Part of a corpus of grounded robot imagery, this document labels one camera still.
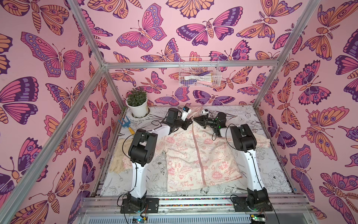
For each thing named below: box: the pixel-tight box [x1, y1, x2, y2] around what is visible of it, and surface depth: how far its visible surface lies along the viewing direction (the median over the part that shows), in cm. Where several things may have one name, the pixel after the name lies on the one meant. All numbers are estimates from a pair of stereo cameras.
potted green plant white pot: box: [125, 88, 149, 119], surface depth 107 cm
